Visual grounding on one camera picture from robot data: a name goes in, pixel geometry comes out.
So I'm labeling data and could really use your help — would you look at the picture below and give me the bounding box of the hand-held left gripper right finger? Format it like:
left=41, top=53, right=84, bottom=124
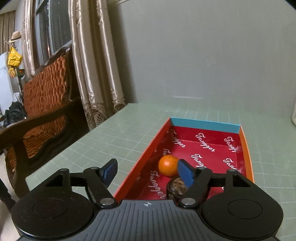
left=177, top=159, right=266, bottom=209

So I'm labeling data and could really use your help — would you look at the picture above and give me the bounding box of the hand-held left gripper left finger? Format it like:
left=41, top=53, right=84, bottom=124
left=30, top=158, right=118, bottom=209

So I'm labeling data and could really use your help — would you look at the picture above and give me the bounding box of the dark brown wrinkled fruit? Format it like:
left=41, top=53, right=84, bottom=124
left=167, top=176, right=189, bottom=200

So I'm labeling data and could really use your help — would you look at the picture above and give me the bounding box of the small orange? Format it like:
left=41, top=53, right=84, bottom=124
left=158, top=155, right=179, bottom=177

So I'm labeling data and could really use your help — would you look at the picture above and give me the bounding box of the colourful cardboard box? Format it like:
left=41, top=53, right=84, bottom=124
left=113, top=117, right=255, bottom=202

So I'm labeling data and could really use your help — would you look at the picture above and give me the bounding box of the green grid table mat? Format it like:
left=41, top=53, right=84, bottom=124
left=25, top=102, right=296, bottom=241

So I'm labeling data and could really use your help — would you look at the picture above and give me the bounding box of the wooden wicker armchair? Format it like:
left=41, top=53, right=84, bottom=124
left=0, top=45, right=90, bottom=209

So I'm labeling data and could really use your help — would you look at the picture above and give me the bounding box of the dark cloth pile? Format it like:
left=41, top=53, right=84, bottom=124
left=3, top=101, right=26, bottom=128

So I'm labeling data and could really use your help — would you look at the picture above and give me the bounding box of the beige satin curtain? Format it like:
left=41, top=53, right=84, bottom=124
left=69, top=0, right=126, bottom=130
left=22, top=0, right=38, bottom=75

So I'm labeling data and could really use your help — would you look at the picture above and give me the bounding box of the white refrigerator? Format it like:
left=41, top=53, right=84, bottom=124
left=0, top=52, right=14, bottom=109

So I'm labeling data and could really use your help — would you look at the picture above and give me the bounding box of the yellow bag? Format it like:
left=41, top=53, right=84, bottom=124
left=8, top=46, right=23, bottom=67

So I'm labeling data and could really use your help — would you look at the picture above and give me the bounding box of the window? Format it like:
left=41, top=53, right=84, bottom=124
left=35, top=0, right=73, bottom=65

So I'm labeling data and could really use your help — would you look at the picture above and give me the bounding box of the straw hat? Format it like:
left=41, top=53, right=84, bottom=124
left=9, top=31, right=22, bottom=43

